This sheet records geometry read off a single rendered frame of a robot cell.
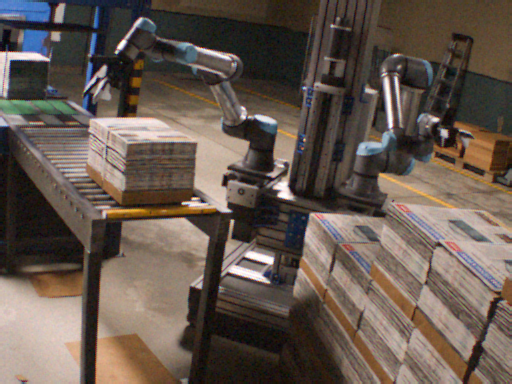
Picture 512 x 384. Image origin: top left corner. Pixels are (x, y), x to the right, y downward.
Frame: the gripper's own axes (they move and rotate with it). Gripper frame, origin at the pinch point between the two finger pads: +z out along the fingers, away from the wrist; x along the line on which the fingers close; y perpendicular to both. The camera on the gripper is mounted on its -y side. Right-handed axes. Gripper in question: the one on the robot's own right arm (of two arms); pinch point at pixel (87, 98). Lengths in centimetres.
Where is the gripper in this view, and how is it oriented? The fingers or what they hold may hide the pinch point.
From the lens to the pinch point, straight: 219.4
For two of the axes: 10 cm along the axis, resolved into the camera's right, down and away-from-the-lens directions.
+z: -5.5, 8.3, -0.7
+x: -5.8, -3.2, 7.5
